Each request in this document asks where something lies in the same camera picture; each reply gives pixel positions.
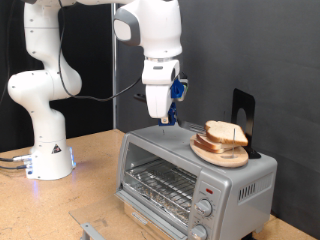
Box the wire oven rack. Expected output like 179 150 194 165
124 158 198 224

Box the silver toaster oven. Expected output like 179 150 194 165
114 121 278 240

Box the vertical metal pole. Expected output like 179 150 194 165
110 3 120 130

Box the black metal bookend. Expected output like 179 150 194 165
230 88 263 160

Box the round wooden plate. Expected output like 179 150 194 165
189 133 250 169

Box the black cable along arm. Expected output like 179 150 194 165
57 0 144 103

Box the thin metal rod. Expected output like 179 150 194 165
231 128 237 159

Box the wooden box with slots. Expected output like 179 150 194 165
123 201 176 240

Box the black base cable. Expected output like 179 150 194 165
0 154 33 164
0 163 30 171

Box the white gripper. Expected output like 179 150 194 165
145 81 175 125

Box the glass oven door with handle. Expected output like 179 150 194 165
68 189 189 240

